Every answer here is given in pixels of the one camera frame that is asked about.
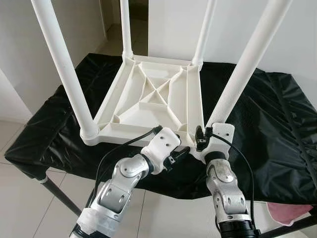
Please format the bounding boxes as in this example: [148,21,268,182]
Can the pink round object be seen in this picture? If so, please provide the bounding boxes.
[267,202,314,223]

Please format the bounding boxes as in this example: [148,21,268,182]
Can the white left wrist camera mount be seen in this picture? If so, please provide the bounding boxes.
[141,127,182,174]

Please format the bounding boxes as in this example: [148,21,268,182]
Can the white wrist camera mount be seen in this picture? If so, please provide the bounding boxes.
[141,127,182,174]
[201,123,235,162]

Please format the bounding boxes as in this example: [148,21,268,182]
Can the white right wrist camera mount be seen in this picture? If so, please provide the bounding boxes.
[201,123,235,162]

